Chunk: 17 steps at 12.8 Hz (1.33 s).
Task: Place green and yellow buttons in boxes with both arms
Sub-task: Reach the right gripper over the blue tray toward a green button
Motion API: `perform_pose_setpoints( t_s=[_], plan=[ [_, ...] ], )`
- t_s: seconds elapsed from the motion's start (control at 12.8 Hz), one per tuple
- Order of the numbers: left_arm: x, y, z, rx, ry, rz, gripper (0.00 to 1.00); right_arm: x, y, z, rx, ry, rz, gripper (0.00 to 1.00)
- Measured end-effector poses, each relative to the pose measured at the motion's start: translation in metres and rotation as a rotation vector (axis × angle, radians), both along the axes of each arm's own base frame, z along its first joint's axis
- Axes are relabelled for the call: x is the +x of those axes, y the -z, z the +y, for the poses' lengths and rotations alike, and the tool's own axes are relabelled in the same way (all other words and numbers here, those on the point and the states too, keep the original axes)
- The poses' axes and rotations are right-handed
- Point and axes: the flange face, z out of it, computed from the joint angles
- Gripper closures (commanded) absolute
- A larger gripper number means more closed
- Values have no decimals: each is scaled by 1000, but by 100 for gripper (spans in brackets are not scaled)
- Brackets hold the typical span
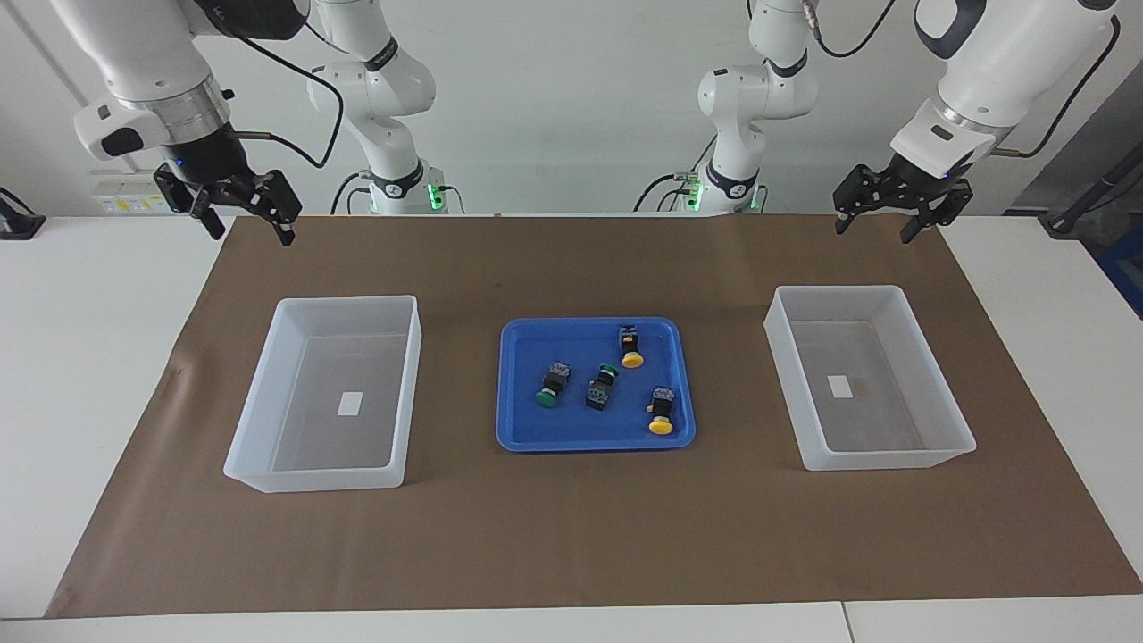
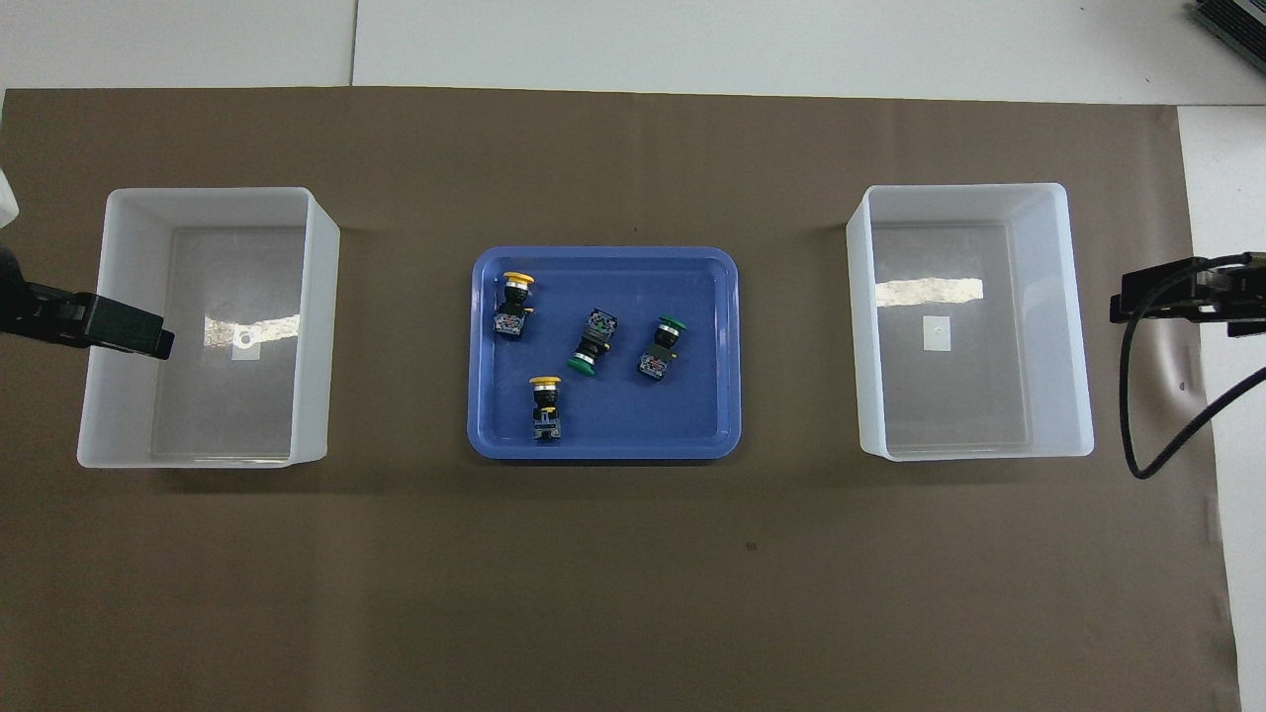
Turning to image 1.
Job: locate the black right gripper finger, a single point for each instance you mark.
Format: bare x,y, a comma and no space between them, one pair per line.
212,223
286,230

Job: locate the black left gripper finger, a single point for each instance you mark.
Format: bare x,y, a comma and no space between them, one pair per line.
914,230
842,223

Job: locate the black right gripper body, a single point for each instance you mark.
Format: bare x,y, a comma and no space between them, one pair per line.
210,161

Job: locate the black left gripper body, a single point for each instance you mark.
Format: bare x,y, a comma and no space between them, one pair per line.
902,189

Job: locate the yellow push button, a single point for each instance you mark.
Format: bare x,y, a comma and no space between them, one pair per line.
662,409
630,344

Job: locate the green push button small head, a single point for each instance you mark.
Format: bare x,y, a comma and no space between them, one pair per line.
600,391

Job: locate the green push button wide head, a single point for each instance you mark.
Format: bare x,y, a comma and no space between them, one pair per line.
555,382

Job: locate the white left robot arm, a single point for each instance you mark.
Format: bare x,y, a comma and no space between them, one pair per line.
1000,62

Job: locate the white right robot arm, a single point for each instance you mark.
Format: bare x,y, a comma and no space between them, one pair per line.
143,54

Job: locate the white paper label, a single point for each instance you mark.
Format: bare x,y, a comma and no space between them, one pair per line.
838,386
351,404

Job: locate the black stand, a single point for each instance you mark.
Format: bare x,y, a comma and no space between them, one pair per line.
1089,198

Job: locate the black device on table edge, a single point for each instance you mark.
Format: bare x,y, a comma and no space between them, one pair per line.
18,223

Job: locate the translucent white plastic box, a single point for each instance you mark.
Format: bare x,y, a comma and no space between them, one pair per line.
893,429
304,438

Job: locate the blue crate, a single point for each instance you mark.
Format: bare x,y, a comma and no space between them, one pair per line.
1127,268

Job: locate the dark grey partition panel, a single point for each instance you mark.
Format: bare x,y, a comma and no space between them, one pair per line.
1116,125

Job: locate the blue plastic tray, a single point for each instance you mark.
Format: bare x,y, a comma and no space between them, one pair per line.
536,429

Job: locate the brown paper mat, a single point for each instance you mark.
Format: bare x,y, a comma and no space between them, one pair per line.
580,536

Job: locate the white wall socket strip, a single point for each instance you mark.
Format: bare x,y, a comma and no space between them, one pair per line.
125,192

